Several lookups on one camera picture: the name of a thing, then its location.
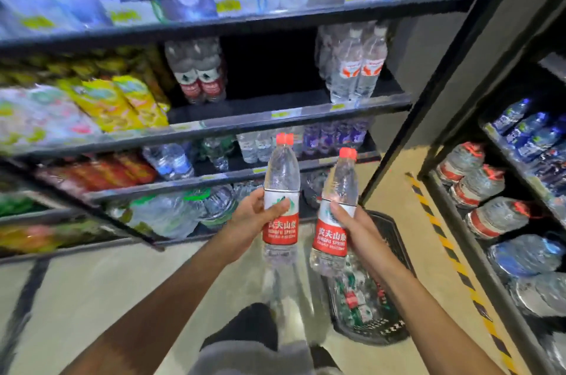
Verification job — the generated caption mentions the row of yellow cap tea bottles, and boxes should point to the row of yellow cap tea bottles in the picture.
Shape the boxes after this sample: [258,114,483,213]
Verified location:
[0,47,173,155]

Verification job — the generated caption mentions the black opposite shelf unit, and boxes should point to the black opposite shelf unit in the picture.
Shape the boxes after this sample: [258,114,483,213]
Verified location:
[360,0,566,375]

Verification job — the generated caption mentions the large red cap water bottle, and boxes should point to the large red cap water bottle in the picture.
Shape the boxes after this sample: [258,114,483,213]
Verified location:
[465,196,531,240]
[450,163,506,210]
[436,142,486,185]

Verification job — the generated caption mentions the person's left hand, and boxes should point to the person's left hand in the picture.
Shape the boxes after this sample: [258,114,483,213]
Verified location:
[219,188,291,264]

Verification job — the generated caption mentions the person's light grey shirt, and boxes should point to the person's light grey shirt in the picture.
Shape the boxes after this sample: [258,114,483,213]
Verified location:
[187,340,344,375]

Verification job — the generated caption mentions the person's right forearm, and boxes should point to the person's right forearm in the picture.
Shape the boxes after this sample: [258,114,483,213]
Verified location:
[376,262,505,375]

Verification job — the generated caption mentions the large white cap water bottle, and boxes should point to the large white cap water bottle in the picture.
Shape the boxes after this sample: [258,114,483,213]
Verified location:
[508,272,566,318]

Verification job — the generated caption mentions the row of small clear water bottles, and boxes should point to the row of small clear water bottles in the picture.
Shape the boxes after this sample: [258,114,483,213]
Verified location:
[142,126,306,181]

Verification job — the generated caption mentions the row of red wrapped drink bottles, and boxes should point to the row of red wrapped drink bottles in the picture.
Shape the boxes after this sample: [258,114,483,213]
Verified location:
[37,152,158,194]

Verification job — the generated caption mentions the cluster of white cap bottles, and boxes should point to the cluster of white cap bottles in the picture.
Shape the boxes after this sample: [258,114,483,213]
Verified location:
[314,22,390,104]

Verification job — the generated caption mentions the person's left forearm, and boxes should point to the person's left forearm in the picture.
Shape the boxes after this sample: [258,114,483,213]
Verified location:
[57,242,248,375]

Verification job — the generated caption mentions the rows of blue label water bottles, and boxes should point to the rows of blue label water bottles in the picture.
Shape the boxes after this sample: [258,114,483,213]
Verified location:
[491,98,566,194]

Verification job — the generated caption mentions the black shopping basket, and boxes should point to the black shopping basket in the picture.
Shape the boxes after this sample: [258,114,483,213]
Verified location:
[325,210,416,347]

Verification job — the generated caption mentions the person's right hand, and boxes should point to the person's right hand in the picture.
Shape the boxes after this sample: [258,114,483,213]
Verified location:
[329,201,401,281]

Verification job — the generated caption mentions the large blue cap water bottle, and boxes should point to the large blue cap water bottle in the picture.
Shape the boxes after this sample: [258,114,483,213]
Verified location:
[488,234,566,278]

